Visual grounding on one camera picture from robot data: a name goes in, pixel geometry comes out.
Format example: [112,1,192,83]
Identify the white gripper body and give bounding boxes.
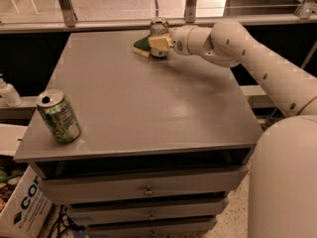
[169,25,197,56]

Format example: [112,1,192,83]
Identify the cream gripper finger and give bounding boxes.
[149,35,173,50]

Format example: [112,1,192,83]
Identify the white 7up can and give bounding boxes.
[150,17,169,58]

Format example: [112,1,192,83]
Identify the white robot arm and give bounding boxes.
[149,20,317,238]

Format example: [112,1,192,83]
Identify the green and yellow sponge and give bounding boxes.
[133,37,151,58]

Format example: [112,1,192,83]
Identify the green soda can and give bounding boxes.
[37,88,81,144]

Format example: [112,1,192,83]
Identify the grey drawer cabinet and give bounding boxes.
[13,27,268,238]

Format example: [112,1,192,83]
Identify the white plastic bottle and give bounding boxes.
[0,74,22,107]

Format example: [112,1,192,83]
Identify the top grey drawer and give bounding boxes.
[39,166,249,205]

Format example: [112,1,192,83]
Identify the grey drawer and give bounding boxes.
[39,166,249,205]
[68,197,229,225]
[86,217,217,238]

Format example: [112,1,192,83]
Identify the bottom grey drawer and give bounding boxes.
[86,217,217,238]

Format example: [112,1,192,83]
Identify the middle grey drawer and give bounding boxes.
[68,197,229,225]

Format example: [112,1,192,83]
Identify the white cardboard box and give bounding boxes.
[0,156,53,238]

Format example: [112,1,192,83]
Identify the metal window frame rail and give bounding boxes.
[0,0,316,33]

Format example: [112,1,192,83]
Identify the black cable bundle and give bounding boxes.
[54,204,87,238]

